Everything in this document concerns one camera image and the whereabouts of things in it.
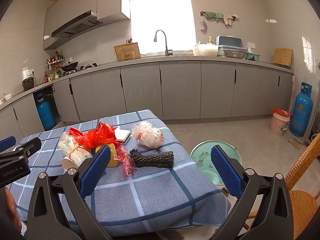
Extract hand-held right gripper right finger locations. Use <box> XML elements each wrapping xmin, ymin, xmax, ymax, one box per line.
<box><xmin>210</xmin><ymin>145</ymin><xmax>294</xmax><ymax>240</ymax></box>

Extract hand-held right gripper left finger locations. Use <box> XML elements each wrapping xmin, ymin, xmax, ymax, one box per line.
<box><xmin>25</xmin><ymin>145</ymin><xmax>113</xmax><ymax>240</ymax></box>

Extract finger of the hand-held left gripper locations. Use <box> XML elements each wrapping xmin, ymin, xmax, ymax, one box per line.
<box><xmin>0</xmin><ymin>136</ymin><xmax>17</xmax><ymax>152</ymax></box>
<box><xmin>0</xmin><ymin>137</ymin><xmax>42</xmax><ymax>164</ymax></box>

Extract mint green enamel basin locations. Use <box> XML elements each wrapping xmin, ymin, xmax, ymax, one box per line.
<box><xmin>190</xmin><ymin>140</ymin><xmax>242</xmax><ymax>193</ymax></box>

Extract white paper cup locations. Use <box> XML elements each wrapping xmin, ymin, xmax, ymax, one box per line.
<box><xmin>61</xmin><ymin>155</ymin><xmax>80</xmax><ymax>174</ymax></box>

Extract red plastic bag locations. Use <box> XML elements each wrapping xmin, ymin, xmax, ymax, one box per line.
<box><xmin>68</xmin><ymin>122</ymin><xmax>137</xmax><ymax>178</ymax></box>

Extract white sponge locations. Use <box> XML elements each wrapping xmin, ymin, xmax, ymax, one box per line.
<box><xmin>114</xmin><ymin>129</ymin><xmax>132</xmax><ymax>145</ymax></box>

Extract clear red-printed plastic bag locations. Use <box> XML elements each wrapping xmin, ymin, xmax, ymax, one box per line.
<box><xmin>131</xmin><ymin>121</ymin><xmax>165</xmax><ymax>148</ymax></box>

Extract person's left hand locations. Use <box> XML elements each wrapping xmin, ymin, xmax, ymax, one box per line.
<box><xmin>0</xmin><ymin>187</ymin><xmax>22</xmax><ymax>233</ymax></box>

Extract blue gas cylinder in cabinet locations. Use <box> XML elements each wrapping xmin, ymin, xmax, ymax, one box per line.
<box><xmin>36</xmin><ymin>93</ymin><xmax>56</xmax><ymax>130</ymax></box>

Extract blue checked tablecloth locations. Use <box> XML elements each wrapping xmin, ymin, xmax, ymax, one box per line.
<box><xmin>5</xmin><ymin>109</ymin><xmax>232</xmax><ymax>237</ymax></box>

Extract dark rice cooker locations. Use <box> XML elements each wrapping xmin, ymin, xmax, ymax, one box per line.
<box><xmin>22</xmin><ymin>77</ymin><xmax>35</xmax><ymax>92</ymax></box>

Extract pink bucket with red liner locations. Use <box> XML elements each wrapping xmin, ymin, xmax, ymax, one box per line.
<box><xmin>270</xmin><ymin>109</ymin><xmax>291</xmax><ymax>137</ymax></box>

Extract cardboard piece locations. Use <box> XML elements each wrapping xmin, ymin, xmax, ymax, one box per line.
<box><xmin>288</xmin><ymin>137</ymin><xmax>304</xmax><ymax>150</ymax></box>

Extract wicker chair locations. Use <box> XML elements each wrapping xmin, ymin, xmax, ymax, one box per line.
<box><xmin>244</xmin><ymin>132</ymin><xmax>320</xmax><ymax>240</ymax></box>

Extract grey kitchen counter cabinets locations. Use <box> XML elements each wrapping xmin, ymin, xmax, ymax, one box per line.
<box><xmin>0</xmin><ymin>55</ymin><xmax>294</xmax><ymax>140</ymax></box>

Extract black wok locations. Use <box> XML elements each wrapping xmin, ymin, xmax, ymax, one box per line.
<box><xmin>55</xmin><ymin>61</ymin><xmax>79</xmax><ymax>72</ymax></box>

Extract spice rack with bottles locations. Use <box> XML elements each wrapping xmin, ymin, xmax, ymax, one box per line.
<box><xmin>46</xmin><ymin>50</ymin><xmax>65</xmax><ymax>68</ymax></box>

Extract large blue gas cylinder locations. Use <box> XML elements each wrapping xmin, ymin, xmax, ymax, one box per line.
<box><xmin>289</xmin><ymin>82</ymin><xmax>314</xmax><ymax>137</ymax></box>

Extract gas stove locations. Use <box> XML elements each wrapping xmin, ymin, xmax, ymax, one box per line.
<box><xmin>62</xmin><ymin>64</ymin><xmax>98</xmax><ymax>75</ymax></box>

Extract metal basin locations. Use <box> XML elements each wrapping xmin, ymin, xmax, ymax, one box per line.
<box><xmin>222</xmin><ymin>49</ymin><xmax>247</xmax><ymax>59</ymax></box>

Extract small green basin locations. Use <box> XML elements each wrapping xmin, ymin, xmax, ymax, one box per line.
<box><xmin>245</xmin><ymin>52</ymin><xmax>261</xmax><ymax>62</ymax></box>

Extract white plastic basin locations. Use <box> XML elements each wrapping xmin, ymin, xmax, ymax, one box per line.
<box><xmin>192</xmin><ymin>44</ymin><xmax>219</xmax><ymax>57</ymax></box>

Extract wooden cutting board on stand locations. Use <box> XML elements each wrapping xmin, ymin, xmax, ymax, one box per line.
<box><xmin>114</xmin><ymin>42</ymin><xmax>140</xmax><ymax>61</ymax></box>

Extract light wooden cutting board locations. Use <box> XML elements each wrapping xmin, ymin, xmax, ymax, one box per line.
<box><xmin>272</xmin><ymin>47</ymin><xmax>293</xmax><ymax>67</ymax></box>

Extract blue dish drainer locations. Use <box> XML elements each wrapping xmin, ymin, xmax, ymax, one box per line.
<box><xmin>215</xmin><ymin>35</ymin><xmax>248</xmax><ymax>57</ymax></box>

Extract black range hood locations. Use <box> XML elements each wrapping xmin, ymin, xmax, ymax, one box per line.
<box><xmin>51</xmin><ymin>10</ymin><xmax>104</xmax><ymax>39</ymax></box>

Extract metal kitchen faucet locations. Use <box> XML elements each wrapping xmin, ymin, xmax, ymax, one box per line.
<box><xmin>154</xmin><ymin>29</ymin><xmax>173</xmax><ymax>57</ymax></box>

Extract beige gloves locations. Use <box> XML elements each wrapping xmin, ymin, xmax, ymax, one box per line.
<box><xmin>222</xmin><ymin>14</ymin><xmax>239</xmax><ymax>26</ymax></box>

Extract green striped towel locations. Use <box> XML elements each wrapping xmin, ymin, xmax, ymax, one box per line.
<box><xmin>201</xmin><ymin>11</ymin><xmax>224</xmax><ymax>22</ymax></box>

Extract bright window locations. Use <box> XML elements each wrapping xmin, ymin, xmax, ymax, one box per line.
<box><xmin>130</xmin><ymin>0</ymin><xmax>197</xmax><ymax>55</ymax></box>

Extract grey upper cabinets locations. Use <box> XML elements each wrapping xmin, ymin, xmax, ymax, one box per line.
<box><xmin>43</xmin><ymin>0</ymin><xmax>131</xmax><ymax>50</ymax></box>

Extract pink broom handle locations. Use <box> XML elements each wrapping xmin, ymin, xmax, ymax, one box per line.
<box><xmin>290</xmin><ymin>67</ymin><xmax>298</xmax><ymax>113</ymax></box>

